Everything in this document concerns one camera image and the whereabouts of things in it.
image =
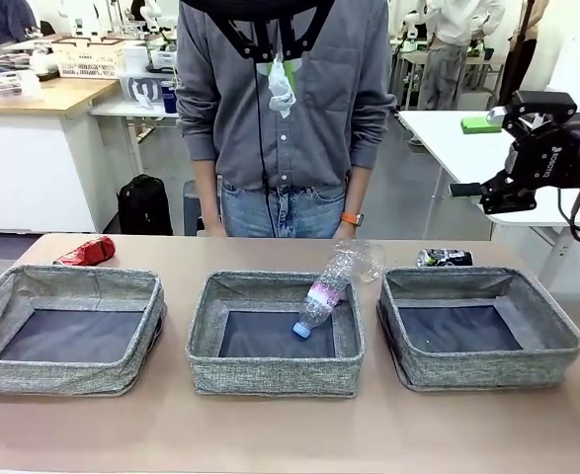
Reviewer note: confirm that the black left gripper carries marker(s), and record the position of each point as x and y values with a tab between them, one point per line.
257	10

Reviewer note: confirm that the grey plastic stool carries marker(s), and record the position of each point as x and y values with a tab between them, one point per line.
193	207

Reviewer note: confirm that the small white labelled box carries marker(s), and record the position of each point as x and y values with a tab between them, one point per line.
13	84

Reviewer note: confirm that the crushed black can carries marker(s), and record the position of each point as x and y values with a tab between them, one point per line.
447	258

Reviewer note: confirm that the white background desk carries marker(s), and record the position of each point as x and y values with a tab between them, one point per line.
413	56

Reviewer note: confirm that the white tissue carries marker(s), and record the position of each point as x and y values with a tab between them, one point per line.
279	89

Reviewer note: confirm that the person's left hand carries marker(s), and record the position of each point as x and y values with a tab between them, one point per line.
349	233

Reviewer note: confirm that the bystander in white shirt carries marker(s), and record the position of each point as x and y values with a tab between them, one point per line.
455	29

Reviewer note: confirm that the clear bottle with blue cap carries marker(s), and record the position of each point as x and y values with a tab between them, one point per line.
324	296

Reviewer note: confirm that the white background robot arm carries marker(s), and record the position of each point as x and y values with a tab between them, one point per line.
150	12

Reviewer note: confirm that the person's right forearm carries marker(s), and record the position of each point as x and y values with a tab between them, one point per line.
208	185

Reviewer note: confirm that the small white mesh basket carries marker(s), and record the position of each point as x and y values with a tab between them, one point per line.
163	58

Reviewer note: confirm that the blue drink can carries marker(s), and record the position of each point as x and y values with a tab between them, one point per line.
169	99

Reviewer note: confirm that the clear printed storage box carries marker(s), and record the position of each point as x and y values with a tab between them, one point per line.
141	89

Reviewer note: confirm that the person in grey shirt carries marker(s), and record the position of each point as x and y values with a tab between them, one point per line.
319	123

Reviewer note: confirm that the orange wrist watch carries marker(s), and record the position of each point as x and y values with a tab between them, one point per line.
353	218

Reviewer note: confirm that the bystander in black trousers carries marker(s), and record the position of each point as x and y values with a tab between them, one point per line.
519	54

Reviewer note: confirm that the clear plastic cup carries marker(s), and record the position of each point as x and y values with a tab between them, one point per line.
372	266

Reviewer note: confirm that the person's right hand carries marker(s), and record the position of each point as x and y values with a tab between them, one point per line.
214	224

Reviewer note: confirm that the bystander in blue top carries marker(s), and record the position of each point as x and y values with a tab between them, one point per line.
0	22

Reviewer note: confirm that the crushed red can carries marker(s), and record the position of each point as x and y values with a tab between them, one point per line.
89	252

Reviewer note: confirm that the white plastic tub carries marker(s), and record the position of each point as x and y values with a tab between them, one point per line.
135	59

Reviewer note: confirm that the person's left forearm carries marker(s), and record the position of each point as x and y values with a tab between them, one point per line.
361	190

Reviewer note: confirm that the white slotted crate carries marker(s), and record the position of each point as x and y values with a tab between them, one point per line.
89	59

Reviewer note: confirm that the black backpack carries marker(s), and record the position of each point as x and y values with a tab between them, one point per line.
143	207

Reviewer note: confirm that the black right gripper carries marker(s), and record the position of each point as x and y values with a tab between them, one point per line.
566	157

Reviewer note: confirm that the white background table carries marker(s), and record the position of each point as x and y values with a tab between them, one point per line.
121	111

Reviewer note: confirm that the grey fabric basket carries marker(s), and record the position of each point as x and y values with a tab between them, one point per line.
270	375
492	368
47	368

